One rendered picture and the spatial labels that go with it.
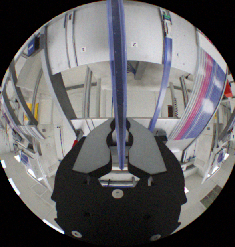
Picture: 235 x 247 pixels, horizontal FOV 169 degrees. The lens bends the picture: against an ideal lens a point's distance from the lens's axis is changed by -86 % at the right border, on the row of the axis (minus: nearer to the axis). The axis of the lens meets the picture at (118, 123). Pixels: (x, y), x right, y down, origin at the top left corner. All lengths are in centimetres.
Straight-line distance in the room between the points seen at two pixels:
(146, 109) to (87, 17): 201
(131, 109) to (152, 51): 184
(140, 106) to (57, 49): 195
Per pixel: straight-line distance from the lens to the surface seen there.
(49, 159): 133
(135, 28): 22
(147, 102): 210
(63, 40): 25
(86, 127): 34
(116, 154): 39
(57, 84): 30
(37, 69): 124
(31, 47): 29
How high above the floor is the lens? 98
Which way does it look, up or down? 1 degrees up
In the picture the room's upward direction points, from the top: 180 degrees clockwise
